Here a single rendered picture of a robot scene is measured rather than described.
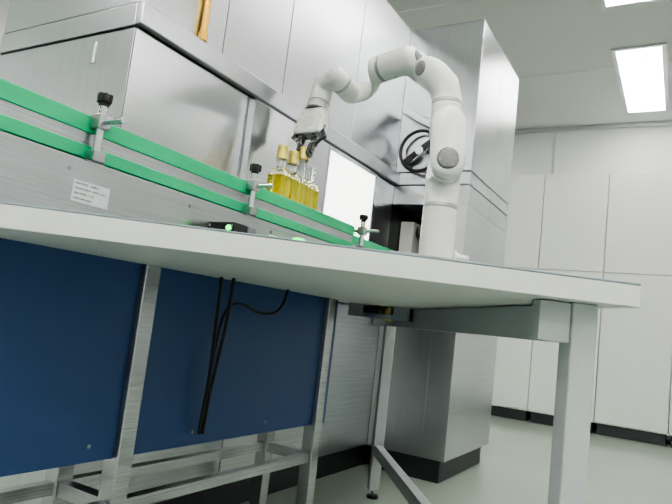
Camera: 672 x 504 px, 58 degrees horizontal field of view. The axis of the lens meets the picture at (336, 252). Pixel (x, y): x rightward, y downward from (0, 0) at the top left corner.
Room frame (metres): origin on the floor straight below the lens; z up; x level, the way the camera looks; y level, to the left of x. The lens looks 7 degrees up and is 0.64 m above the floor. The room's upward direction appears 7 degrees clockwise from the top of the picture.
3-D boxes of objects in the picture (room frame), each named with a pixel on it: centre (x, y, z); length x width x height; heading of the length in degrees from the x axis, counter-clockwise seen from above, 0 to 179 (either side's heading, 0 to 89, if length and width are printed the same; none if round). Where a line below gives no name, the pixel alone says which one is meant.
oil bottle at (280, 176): (1.81, 0.20, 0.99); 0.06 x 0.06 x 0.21; 60
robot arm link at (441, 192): (1.64, -0.27, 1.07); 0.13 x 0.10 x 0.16; 174
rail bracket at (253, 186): (1.46, 0.20, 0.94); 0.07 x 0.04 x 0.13; 60
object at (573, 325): (1.65, -0.29, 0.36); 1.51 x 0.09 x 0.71; 5
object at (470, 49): (3.07, -0.58, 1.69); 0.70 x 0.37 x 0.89; 150
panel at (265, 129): (2.26, 0.10, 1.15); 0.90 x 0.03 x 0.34; 150
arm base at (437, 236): (1.65, -0.29, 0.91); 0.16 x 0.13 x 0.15; 105
